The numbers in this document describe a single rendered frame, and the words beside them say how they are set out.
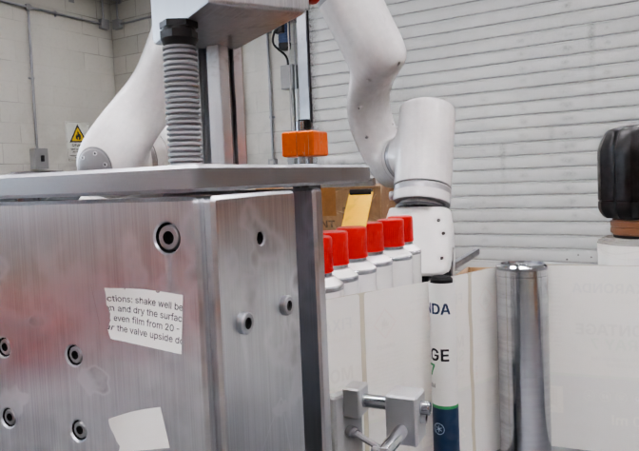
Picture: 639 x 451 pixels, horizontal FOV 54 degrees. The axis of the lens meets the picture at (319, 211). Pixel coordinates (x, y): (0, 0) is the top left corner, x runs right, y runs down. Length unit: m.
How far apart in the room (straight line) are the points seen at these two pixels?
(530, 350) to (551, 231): 4.45
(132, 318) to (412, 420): 0.22
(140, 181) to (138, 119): 0.89
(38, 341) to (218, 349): 0.07
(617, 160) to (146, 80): 0.72
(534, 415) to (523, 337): 0.06
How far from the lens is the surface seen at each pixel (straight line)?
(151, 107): 1.08
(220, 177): 0.18
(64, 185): 0.21
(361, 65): 0.92
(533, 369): 0.50
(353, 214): 0.72
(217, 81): 0.69
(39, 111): 7.00
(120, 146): 1.08
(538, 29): 5.03
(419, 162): 0.90
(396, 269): 0.76
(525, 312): 0.49
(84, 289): 0.21
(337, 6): 0.93
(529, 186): 4.95
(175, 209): 0.18
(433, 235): 0.88
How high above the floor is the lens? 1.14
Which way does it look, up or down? 3 degrees down
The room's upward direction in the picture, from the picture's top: 2 degrees counter-clockwise
